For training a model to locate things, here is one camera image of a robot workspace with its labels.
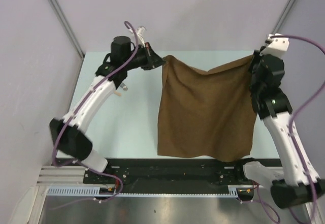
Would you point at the right aluminium frame post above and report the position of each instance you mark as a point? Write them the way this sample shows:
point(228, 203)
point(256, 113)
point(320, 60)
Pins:
point(283, 16)

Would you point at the aluminium frame post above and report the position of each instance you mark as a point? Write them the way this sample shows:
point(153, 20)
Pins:
point(283, 16)
point(59, 13)

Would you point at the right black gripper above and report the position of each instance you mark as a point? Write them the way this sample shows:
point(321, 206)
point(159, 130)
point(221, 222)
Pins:
point(257, 57)

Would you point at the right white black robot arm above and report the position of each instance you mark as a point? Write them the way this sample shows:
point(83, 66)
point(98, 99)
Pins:
point(299, 183)

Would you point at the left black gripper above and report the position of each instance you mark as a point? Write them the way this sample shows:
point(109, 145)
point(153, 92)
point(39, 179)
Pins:
point(152, 61)

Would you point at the left aluminium frame post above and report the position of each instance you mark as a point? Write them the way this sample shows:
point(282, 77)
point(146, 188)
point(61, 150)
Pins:
point(59, 13)

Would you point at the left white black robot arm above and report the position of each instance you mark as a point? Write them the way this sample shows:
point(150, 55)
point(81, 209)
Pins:
point(69, 133)

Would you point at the silver metal fork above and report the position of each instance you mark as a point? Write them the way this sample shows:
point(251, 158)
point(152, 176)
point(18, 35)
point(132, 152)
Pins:
point(124, 87)

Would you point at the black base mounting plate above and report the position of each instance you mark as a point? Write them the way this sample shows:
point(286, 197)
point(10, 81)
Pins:
point(179, 176)

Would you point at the front aluminium rail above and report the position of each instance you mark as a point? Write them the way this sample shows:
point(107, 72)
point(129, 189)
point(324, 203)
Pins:
point(63, 176)

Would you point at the brown cloth napkin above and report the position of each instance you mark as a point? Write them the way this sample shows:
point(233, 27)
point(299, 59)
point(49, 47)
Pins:
point(206, 113)

